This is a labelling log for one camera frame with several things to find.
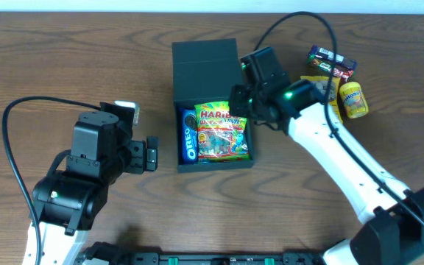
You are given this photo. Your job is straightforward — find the dark blue chocolate bar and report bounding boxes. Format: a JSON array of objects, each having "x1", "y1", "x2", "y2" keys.
[{"x1": 308, "y1": 45, "x2": 358, "y2": 70}]

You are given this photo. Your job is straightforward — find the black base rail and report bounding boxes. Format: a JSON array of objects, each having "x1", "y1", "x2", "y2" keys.
[{"x1": 74, "y1": 242, "x2": 325, "y2": 265}]

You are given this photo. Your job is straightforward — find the black gift box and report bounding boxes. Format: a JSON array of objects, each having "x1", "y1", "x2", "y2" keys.
[{"x1": 172, "y1": 39, "x2": 254, "y2": 173}]

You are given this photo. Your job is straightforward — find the blue Oreo cookie pack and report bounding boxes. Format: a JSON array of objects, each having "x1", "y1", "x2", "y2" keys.
[{"x1": 180, "y1": 108, "x2": 198, "y2": 164}]

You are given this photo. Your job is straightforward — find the green Haribo gummy bag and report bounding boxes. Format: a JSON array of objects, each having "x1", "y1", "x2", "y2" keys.
[{"x1": 195, "y1": 101, "x2": 250, "y2": 163}]

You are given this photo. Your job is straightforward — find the yellow Hacks candy bag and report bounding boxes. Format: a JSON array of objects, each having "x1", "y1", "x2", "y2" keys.
[{"x1": 300, "y1": 76, "x2": 342, "y2": 122}]

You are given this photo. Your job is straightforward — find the yellow candy jar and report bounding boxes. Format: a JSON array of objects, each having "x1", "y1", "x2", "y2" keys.
[{"x1": 339, "y1": 82, "x2": 369, "y2": 119}]

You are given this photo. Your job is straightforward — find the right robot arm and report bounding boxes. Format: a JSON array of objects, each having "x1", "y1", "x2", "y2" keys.
[{"x1": 229, "y1": 47, "x2": 424, "y2": 264}]

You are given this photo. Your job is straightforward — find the green red candy bar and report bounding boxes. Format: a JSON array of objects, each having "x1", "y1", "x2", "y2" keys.
[{"x1": 307, "y1": 56, "x2": 354, "y2": 81}]

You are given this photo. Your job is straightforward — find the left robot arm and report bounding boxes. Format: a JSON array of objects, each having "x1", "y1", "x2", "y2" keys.
[{"x1": 23, "y1": 100, "x2": 158, "y2": 264}]

